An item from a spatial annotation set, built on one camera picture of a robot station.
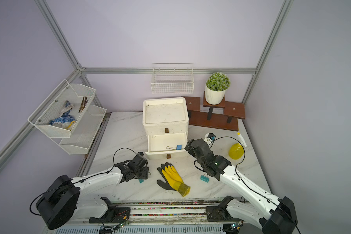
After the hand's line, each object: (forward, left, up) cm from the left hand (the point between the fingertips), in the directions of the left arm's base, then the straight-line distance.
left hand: (142, 173), depth 88 cm
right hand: (+8, -30, +18) cm, 36 cm away
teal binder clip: (-5, 0, +1) cm, 5 cm away
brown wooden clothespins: (+28, +32, +32) cm, 53 cm away
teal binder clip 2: (-3, -38, 0) cm, 38 cm away
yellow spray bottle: (+11, -59, +8) cm, 60 cm away
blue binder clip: (+13, -22, +8) cm, 27 cm away
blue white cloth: (+14, +34, +33) cm, 49 cm away
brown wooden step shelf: (+40, -57, +9) cm, 70 cm away
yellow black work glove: (-5, -20, +2) cm, 20 cm away
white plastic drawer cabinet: (+22, -15, +24) cm, 36 cm away
